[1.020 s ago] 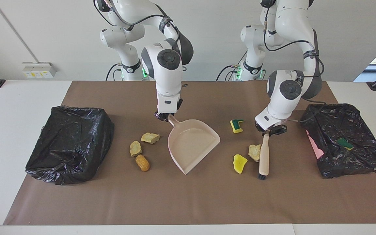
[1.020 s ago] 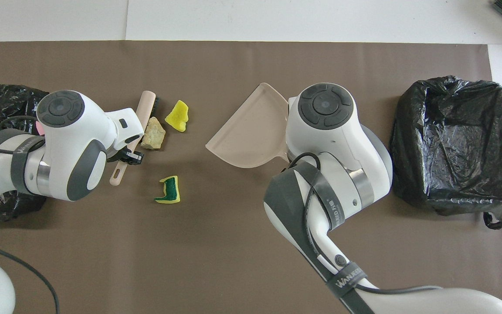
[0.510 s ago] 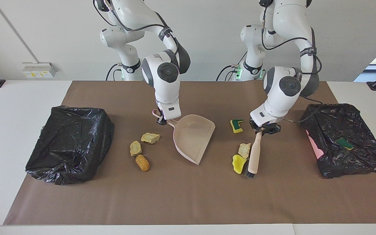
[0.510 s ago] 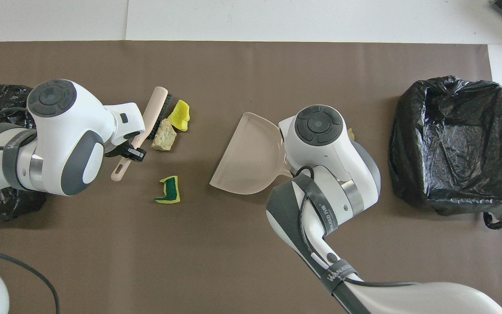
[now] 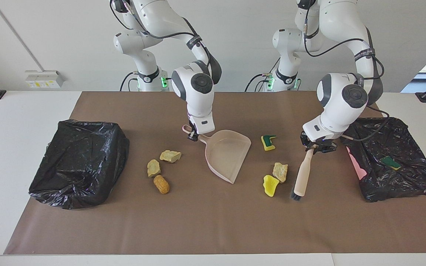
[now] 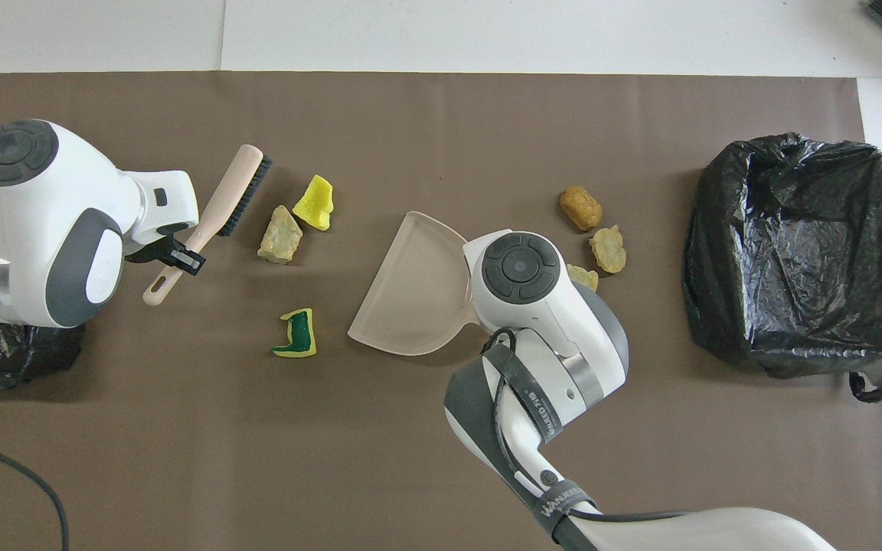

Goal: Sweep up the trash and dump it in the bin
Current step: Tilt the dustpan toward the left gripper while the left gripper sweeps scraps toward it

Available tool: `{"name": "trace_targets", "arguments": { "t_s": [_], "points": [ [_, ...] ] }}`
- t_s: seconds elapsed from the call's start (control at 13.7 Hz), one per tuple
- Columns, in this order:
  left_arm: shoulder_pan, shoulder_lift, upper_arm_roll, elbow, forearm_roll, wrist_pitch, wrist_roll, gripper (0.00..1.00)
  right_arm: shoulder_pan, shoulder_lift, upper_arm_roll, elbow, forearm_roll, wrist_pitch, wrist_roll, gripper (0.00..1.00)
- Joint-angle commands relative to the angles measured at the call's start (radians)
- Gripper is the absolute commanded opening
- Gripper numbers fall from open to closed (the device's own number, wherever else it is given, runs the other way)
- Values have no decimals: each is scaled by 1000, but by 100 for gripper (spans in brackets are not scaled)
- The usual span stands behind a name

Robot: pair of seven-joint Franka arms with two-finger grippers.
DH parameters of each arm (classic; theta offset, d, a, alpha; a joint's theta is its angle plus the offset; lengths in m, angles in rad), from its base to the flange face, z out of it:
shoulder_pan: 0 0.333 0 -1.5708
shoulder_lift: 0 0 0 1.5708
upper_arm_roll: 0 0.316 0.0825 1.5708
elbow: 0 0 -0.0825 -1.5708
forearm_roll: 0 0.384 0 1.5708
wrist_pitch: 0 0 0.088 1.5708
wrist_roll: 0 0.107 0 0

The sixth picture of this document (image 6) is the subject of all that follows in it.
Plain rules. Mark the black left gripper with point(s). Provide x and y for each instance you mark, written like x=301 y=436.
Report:
x=151 y=250

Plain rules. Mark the beige brush with black bristles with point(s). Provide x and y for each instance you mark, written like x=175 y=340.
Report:
x=219 y=207

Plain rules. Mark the pale orange-tinted foam chunk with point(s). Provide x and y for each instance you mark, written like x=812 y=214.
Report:
x=281 y=235

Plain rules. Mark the boot-shaped green yellow sponge piece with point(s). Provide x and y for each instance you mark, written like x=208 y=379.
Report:
x=299 y=335

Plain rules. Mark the yellow sponge chunk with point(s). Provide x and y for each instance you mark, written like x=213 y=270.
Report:
x=314 y=203

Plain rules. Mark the beige plastic dustpan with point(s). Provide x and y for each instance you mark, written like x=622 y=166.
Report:
x=410 y=298

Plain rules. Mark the brown oval cork-like chunk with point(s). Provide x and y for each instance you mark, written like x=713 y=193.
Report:
x=581 y=207

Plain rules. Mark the pale angular foam chunk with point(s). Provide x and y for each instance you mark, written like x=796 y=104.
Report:
x=586 y=277

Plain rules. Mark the pale oval foam chunk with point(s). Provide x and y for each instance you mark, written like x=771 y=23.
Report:
x=609 y=249

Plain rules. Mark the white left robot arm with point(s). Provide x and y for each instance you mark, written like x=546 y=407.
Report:
x=50 y=199

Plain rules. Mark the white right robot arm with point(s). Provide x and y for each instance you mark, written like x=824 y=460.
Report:
x=548 y=306

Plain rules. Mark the black trash bag over pink bin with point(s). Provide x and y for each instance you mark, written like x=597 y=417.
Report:
x=20 y=352

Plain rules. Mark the black trash bag lined bin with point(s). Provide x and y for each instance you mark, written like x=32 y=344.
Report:
x=793 y=252

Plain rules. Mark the brown paper table mat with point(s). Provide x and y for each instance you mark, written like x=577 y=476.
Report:
x=181 y=459

